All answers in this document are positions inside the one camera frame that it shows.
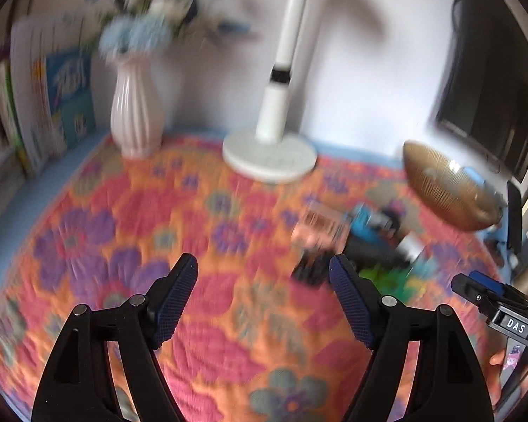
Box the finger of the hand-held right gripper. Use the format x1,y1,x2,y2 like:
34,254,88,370
451,271,508,307
507,182,528,270

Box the row of upright books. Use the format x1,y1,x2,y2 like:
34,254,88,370
0,15,67,177

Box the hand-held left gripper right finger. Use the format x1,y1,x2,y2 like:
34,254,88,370
329,254,496,422

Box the small silver can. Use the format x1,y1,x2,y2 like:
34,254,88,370
398,231,427,262

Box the blue chair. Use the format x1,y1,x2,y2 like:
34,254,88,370
484,224,528,269

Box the black television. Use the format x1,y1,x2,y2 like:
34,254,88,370
435,0,528,183

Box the dark round object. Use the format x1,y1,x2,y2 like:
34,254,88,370
345,237,406,271

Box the blue black toy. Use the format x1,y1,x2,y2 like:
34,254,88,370
350,204,401,238

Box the amber glass bowl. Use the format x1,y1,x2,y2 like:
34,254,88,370
402,140,503,231

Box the blue book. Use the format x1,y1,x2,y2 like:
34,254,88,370
44,50,96,150

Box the white ribbed vase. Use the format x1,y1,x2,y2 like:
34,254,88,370
110,53,164,159

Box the floral quilted tablecloth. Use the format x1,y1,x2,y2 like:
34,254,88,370
0,134,511,422

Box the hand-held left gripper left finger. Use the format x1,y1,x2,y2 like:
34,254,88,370
31,252,199,422

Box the person's right hand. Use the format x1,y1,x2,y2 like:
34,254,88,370
488,347,528,409

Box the green toy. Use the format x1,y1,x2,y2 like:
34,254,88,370
358,268,416,302

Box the blue white artificial flowers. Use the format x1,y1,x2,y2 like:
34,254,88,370
86,0,253,60

